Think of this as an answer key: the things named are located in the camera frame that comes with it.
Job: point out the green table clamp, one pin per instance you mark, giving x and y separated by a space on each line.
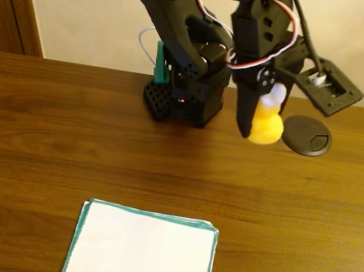
160 66

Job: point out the white paper sheet green border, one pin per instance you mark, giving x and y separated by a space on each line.
140 258

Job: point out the yellow duck toy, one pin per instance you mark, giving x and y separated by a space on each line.
267 126

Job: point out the black camera mount box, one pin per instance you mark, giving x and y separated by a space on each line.
330 87

